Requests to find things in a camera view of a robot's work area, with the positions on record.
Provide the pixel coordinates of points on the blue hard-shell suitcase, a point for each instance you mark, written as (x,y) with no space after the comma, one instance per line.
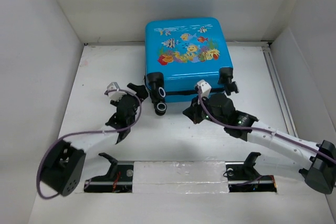
(181,52)

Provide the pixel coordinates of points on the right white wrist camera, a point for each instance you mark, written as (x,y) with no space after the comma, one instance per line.
(203,89)

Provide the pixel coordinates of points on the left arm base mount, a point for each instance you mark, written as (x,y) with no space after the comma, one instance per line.
(117,179)

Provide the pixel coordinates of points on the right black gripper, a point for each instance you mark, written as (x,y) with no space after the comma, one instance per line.
(192,112)

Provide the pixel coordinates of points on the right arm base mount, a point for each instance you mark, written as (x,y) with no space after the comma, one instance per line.
(242,177)

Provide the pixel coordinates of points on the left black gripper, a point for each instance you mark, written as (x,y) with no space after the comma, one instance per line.
(139,89)

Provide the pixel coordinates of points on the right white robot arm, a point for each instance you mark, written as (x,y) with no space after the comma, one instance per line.
(317,160)

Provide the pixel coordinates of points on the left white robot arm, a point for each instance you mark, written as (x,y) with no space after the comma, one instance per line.
(63,165)

